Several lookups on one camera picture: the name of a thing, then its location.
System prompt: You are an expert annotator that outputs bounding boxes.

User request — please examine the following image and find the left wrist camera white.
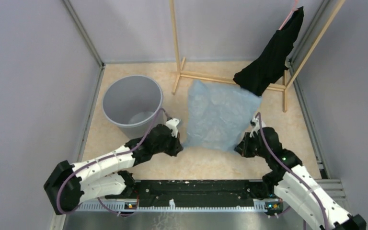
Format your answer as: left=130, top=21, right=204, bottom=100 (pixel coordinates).
left=165, top=118, right=181, bottom=138

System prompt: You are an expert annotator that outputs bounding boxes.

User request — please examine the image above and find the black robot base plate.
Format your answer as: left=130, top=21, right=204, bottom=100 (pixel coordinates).
left=105, top=180, right=284, bottom=211

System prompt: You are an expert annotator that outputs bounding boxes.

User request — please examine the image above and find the light blue trash bag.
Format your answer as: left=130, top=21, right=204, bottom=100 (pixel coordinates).
left=184, top=80, right=262, bottom=151

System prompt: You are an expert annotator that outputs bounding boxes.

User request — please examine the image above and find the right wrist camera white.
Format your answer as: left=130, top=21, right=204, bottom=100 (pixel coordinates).
left=249, top=116, right=266, bottom=138

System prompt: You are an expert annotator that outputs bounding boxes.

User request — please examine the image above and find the black hanging garment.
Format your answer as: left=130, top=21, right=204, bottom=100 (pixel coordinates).
left=233, top=6, right=304, bottom=96

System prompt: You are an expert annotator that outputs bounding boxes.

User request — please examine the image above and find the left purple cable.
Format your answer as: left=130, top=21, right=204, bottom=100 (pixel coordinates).
left=56, top=108, right=172, bottom=217

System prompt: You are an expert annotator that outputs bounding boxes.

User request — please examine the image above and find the white slotted cable duct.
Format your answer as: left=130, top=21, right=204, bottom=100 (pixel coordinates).
left=77, top=199, right=278, bottom=212

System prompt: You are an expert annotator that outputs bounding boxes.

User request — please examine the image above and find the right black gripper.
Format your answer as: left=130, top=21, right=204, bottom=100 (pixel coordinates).
left=233, top=130, right=270, bottom=159

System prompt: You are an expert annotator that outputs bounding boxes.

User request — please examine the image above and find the purple cable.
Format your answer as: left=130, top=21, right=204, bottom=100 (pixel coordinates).
left=255, top=112, right=329, bottom=230
left=56, top=108, right=172, bottom=217

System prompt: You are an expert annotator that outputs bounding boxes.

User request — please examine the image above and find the pink clothes hanger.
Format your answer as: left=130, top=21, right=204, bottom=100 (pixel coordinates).
left=278, top=0, right=299, bottom=30

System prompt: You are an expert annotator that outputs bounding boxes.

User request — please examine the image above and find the grey plastic trash bin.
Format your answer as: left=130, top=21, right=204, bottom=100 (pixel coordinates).
left=102, top=75, right=163, bottom=139

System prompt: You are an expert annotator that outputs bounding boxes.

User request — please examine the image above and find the wooden clothes rack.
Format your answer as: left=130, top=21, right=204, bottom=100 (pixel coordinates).
left=169, top=0, right=345, bottom=113

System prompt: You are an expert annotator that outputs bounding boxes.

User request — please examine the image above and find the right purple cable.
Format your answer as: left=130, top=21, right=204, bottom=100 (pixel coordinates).
left=255, top=112, right=329, bottom=230

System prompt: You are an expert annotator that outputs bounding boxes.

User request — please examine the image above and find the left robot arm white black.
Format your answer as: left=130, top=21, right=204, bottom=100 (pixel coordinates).
left=44, top=118, right=183, bottom=215

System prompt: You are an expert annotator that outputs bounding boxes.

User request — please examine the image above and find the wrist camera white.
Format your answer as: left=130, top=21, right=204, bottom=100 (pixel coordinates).
left=165, top=118, right=181, bottom=138
left=249, top=116, right=266, bottom=138

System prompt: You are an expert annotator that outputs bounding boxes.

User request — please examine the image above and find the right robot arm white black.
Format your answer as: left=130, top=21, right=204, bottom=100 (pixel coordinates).
left=234, top=127, right=367, bottom=230

